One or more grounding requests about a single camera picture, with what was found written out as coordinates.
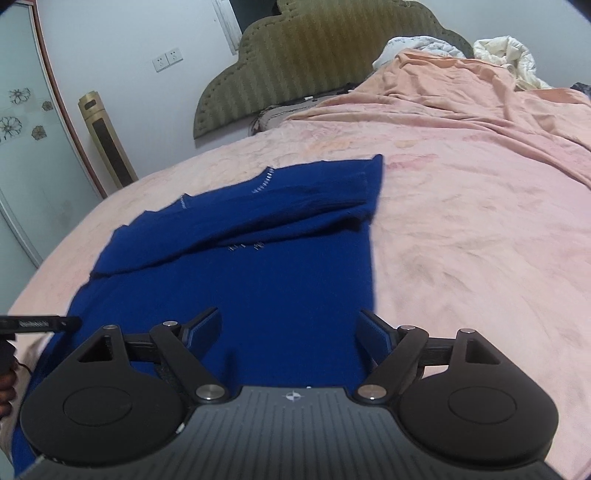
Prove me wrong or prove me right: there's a gold tower air conditioner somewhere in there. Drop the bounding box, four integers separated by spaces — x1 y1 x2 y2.
78 91 139 189

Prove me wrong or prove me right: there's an olive striped headboard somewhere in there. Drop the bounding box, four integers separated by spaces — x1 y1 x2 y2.
193 0 474 140

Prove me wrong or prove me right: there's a pink fleece blanket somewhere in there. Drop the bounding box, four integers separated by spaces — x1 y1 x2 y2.
7 90 591 480

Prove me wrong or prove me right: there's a flower-print glass sliding door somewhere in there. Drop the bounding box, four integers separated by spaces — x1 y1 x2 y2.
0 0 110 274

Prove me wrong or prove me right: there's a peach bed sheet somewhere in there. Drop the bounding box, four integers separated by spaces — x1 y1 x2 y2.
285 51 591 191

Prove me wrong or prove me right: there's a white window frame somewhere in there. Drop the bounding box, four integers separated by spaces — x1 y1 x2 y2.
213 0 243 42

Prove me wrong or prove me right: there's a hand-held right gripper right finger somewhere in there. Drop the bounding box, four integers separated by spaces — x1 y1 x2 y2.
355 308 505 407

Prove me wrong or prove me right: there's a blue knit sweater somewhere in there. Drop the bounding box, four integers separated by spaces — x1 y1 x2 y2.
11 154 386 477

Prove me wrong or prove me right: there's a white quilt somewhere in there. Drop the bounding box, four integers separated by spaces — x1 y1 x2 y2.
373 37 467 71

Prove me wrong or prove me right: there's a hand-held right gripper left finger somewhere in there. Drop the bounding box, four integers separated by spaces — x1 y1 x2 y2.
76 307 228 407

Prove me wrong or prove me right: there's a person's left hand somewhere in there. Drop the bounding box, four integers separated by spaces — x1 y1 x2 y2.
0 359 20 417

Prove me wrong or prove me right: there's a grey pillow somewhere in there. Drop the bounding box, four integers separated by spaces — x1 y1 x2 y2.
252 105 324 136

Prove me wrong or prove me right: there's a cream quilt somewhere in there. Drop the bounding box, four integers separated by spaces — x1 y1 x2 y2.
473 36 553 91

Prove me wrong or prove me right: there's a black cable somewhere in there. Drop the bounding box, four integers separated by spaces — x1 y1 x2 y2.
272 82 359 107

